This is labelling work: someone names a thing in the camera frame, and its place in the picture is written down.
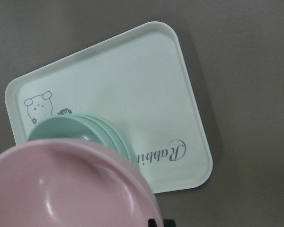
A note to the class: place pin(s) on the small pink bowl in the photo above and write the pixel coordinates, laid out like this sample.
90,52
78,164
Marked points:
73,183

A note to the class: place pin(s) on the white rabbit tray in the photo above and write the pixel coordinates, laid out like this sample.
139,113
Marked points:
137,81

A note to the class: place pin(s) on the stacked green bowls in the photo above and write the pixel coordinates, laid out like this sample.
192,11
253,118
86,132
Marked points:
80,126

